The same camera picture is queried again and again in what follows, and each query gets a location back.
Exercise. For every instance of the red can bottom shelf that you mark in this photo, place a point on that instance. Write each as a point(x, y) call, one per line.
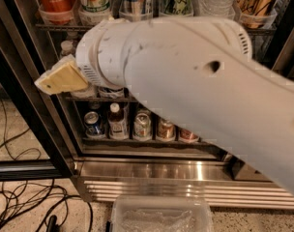
point(187, 136)

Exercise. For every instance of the small tea bottle bottom shelf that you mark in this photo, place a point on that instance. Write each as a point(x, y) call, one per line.
point(117, 123)

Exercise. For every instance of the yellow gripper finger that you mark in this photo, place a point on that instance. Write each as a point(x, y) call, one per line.
point(64, 76)

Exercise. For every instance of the orange gold can bottom shelf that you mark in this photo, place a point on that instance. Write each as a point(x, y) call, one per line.
point(165, 129)

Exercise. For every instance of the orange LaCroix can top shelf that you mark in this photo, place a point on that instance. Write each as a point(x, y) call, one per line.
point(255, 14)

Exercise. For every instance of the clear plastic bin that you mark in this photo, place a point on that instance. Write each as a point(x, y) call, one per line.
point(160, 214)

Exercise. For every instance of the front water bottle middle shelf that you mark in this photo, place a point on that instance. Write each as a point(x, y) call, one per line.
point(67, 48)

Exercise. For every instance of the stainless steel fridge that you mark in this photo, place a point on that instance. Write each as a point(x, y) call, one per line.
point(104, 168)

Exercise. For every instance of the blue can bottom shelf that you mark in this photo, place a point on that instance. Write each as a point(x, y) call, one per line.
point(93, 124)

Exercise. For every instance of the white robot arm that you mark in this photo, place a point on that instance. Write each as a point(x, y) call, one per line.
point(196, 72)

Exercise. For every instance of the fridge glass door left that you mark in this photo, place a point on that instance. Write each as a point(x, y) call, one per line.
point(27, 151)

